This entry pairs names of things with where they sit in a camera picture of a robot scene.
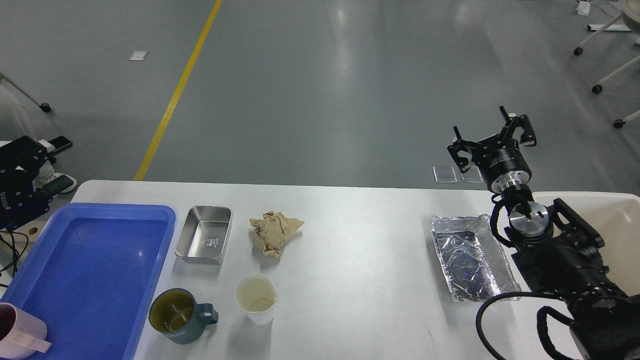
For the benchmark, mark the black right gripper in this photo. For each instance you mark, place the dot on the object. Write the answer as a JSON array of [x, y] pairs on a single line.
[[500, 163]]

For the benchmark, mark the stainless steel rectangular tin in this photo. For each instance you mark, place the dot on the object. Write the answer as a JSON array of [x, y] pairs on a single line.
[[204, 235]]

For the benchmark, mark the dark teal mug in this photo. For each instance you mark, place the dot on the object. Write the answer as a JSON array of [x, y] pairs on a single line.
[[177, 315]]

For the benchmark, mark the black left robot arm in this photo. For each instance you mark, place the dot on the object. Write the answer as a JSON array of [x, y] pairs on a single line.
[[20, 163]]

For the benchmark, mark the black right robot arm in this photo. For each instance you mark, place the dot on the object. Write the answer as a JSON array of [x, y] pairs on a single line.
[[556, 251]]

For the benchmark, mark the clear floor plate right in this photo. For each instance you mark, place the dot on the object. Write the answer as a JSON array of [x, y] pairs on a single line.
[[472, 175]]

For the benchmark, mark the clear floor plate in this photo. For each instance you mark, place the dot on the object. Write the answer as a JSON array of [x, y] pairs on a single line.
[[472, 175], [444, 174]]

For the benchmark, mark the clear floor plate left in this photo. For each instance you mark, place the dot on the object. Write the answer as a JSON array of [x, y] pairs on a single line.
[[444, 174]]

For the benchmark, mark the aluminium foil tray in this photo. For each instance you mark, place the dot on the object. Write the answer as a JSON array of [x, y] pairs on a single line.
[[474, 264]]

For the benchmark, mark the white plastic bin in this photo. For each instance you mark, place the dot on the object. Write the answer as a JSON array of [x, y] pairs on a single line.
[[616, 217]]

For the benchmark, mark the crumpled brown paper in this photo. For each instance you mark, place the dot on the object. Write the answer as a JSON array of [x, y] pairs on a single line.
[[272, 231]]

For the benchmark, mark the white paper cup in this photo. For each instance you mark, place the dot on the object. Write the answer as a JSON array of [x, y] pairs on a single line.
[[256, 296]]

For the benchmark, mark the blue plastic tray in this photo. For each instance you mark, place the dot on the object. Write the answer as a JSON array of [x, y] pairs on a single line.
[[91, 277]]

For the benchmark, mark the white sneaker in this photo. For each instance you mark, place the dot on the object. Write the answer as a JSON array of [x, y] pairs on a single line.
[[62, 183]]

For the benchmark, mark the grey wheeled stand leg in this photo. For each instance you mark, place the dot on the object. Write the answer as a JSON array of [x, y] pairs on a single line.
[[43, 106]]

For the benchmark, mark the pink mug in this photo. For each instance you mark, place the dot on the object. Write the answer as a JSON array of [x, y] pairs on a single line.
[[21, 333]]

